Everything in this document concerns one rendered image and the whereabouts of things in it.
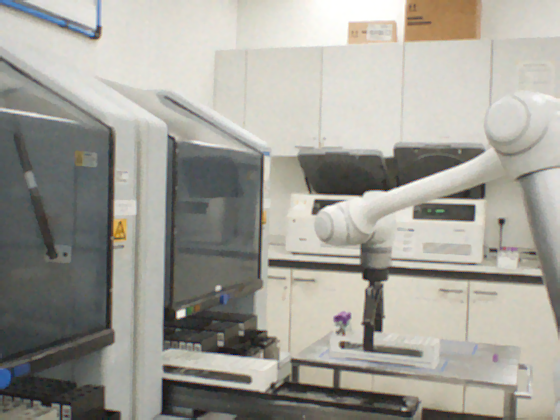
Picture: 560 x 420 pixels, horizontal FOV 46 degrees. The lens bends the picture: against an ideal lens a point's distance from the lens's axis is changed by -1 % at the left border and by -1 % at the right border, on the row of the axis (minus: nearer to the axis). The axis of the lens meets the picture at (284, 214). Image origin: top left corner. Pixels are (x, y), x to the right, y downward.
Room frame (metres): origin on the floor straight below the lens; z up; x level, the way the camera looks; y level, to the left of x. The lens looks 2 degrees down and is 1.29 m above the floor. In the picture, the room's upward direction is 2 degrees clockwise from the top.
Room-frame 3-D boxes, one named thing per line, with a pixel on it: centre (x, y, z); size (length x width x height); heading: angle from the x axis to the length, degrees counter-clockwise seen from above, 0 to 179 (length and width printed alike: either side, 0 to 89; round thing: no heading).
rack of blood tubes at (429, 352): (1.87, -0.29, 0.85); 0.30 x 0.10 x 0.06; 69
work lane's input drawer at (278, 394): (1.58, -0.01, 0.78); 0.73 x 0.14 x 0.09; 71
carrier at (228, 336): (1.96, 0.15, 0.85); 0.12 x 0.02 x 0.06; 161
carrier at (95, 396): (1.29, 0.38, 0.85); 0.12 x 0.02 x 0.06; 162
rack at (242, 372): (1.64, 0.16, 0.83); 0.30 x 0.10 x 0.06; 71
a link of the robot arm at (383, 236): (1.87, -0.25, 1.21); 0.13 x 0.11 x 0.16; 136
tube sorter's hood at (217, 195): (1.96, 0.40, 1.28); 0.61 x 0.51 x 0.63; 161
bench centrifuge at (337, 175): (4.20, -0.37, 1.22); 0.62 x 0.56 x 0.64; 160
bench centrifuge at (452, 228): (4.02, -0.92, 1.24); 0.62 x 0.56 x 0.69; 162
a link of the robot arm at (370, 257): (1.88, -0.26, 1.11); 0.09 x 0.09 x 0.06
